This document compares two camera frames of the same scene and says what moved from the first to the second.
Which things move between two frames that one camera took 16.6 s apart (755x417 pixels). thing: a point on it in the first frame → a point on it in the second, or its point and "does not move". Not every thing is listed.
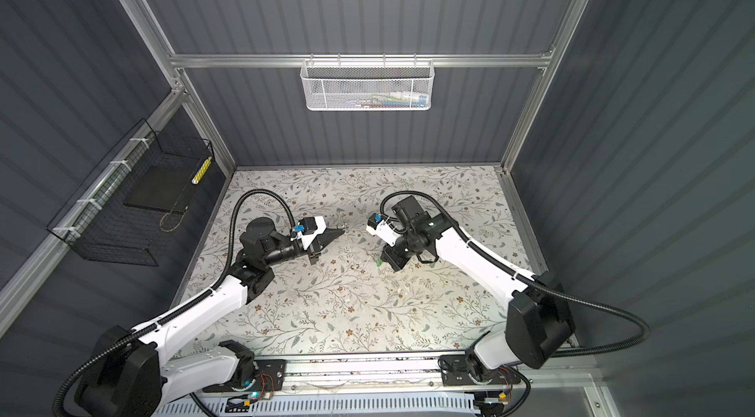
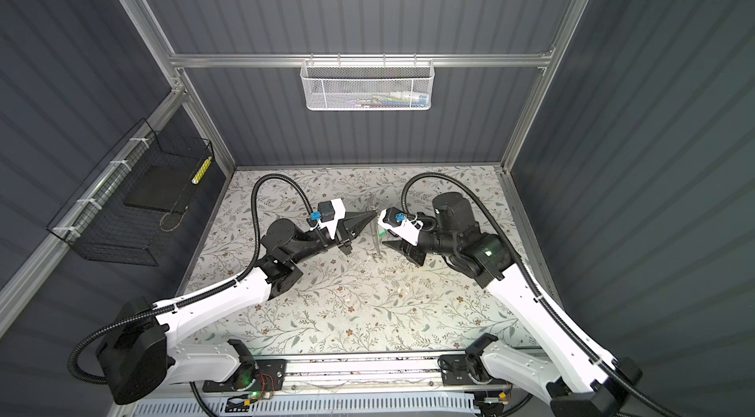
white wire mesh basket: (367, 85) does not move
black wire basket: (124, 208) does not move
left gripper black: (326, 236) → (344, 230)
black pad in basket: (163, 188) does not move
